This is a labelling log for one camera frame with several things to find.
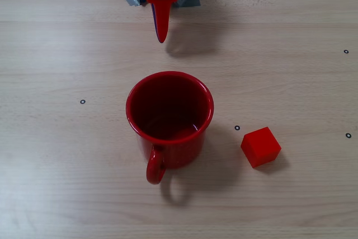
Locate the red cube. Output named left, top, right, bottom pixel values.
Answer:
left=240, top=126, right=282, bottom=169

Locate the red enamel mug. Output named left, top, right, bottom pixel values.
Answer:
left=125, top=71, right=215, bottom=186

